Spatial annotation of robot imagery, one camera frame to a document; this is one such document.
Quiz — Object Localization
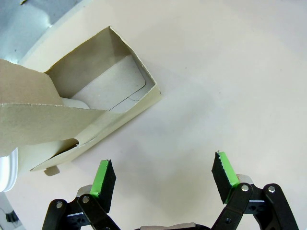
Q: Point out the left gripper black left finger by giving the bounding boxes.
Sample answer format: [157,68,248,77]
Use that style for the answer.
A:
[42,159,120,230]

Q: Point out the beige cardboard box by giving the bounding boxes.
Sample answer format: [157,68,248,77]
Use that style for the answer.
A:
[0,25,162,177]

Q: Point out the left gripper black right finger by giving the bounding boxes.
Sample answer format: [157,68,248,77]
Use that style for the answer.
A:
[210,151,300,230]

